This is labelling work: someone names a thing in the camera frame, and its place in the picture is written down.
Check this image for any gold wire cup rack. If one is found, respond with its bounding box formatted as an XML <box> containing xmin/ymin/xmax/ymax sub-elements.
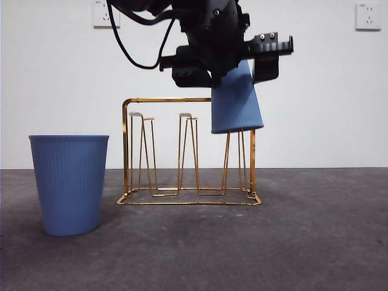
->
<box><xmin>116</xmin><ymin>96</ymin><xmax>263</xmax><ymax>207</ymax></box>

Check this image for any white wall socket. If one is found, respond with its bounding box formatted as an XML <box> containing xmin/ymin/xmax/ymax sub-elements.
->
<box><xmin>93</xmin><ymin>0</ymin><xmax>121</xmax><ymax>30</ymax></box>
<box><xmin>355</xmin><ymin>2</ymin><xmax>383</xmax><ymax>32</ymax></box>

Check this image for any blue ribbed plastic cup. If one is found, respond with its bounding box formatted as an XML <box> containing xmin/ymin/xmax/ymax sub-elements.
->
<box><xmin>28</xmin><ymin>135</ymin><xmax>110</xmax><ymax>237</ymax></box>
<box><xmin>210</xmin><ymin>59</ymin><xmax>265</xmax><ymax>135</ymax></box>

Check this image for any black cable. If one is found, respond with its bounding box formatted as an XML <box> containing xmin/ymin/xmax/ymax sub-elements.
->
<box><xmin>104</xmin><ymin>0</ymin><xmax>178</xmax><ymax>70</ymax></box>
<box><xmin>119</xmin><ymin>0</ymin><xmax>182</xmax><ymax>27</ymax></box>

